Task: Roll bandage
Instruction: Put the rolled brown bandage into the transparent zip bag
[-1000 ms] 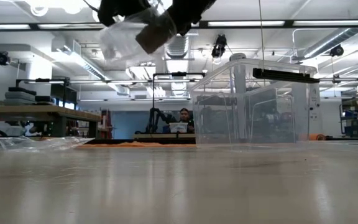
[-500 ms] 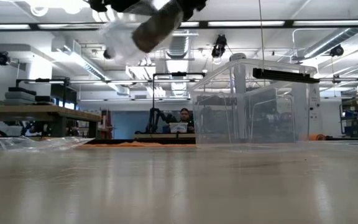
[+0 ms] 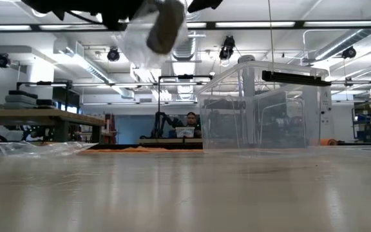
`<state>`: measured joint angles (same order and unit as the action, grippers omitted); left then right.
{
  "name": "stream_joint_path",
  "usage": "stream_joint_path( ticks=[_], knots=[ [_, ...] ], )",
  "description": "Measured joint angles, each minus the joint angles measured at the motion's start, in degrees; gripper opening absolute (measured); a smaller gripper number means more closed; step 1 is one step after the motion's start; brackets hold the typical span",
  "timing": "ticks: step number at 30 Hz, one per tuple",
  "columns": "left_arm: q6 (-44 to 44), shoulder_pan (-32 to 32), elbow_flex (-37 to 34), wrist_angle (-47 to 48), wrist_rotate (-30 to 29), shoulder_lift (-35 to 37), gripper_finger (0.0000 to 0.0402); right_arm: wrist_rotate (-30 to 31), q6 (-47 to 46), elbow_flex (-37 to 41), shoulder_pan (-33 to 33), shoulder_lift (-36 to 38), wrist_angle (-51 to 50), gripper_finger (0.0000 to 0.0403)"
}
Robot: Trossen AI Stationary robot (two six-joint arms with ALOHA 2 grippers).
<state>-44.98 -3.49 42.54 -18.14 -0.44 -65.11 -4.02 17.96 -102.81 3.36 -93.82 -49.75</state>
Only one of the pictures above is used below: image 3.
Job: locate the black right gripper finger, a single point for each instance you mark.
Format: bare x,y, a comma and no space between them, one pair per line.
205,4

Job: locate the clear plastic bag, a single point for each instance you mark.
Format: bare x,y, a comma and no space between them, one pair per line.
27,149
134,42

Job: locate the beige elastic bandage roll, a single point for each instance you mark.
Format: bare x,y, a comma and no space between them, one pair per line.
166,29

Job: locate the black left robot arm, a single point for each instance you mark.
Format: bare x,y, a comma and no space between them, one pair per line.
60,4

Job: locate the white cylindrical column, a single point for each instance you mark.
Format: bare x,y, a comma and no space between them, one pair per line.
246,59

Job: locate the person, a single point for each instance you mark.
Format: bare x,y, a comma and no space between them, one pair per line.
192,120

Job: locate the clear plastic storage bin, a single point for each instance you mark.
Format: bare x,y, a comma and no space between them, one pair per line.
295,78

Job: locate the red tool cart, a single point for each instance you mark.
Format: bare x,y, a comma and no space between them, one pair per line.
109,129

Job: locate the wooden workbench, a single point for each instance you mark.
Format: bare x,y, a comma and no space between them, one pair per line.
43,114

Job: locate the white plastic container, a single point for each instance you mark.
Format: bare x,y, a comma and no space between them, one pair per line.
185,132

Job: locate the stack of grey pads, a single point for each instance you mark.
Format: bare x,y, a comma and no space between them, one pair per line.
18,98

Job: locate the black distant rig frame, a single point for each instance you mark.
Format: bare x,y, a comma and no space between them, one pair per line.
185,76

